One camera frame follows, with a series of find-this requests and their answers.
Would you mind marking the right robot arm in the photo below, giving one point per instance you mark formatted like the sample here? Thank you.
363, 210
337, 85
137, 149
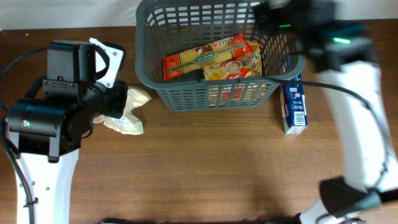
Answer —
348, 71

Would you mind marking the grey plastic basket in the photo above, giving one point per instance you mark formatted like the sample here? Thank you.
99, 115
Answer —
168, 27

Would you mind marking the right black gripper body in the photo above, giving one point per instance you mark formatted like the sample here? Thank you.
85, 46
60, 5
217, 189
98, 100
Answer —
277, 22

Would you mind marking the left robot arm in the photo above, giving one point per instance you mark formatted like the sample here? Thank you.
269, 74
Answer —
42, 132

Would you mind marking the beige coffee mix bag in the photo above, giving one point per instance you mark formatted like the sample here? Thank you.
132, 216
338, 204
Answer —
244, 66

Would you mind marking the crumpled beige paper bag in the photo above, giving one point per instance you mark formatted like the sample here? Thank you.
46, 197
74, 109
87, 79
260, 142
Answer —
127, 123

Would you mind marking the red spaghetti packet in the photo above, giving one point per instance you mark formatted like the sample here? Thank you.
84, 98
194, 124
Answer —
177, 64

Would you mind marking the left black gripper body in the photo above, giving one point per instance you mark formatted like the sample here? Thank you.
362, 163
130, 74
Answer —
115, 105

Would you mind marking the blue white carton box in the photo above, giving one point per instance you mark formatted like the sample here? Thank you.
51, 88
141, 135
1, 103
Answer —
294, 114

